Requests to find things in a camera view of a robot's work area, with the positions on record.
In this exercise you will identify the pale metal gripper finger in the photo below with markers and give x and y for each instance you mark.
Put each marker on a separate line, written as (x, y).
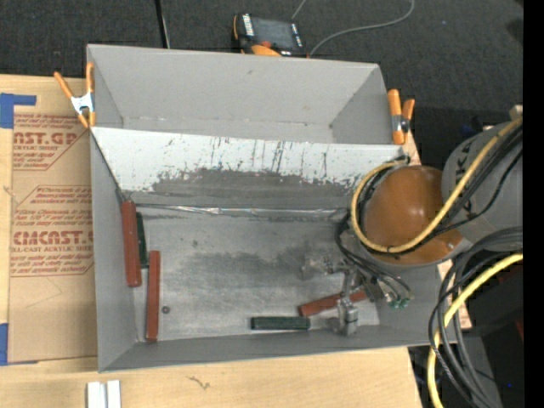
(348, 318)
(321, 267)

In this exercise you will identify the red-brown flat block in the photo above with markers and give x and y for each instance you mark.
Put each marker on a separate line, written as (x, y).
(131, 245)
(319, 305)
(153, 296)

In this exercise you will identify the dark green flat block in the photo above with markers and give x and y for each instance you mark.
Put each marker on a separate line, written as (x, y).
(143, 245)
(280, 323)

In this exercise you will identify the grey metal bin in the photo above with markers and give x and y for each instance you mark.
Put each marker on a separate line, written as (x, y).
(238, 245)

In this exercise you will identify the brown cardboard board, red print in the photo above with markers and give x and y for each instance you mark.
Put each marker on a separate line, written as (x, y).
(47, 304)

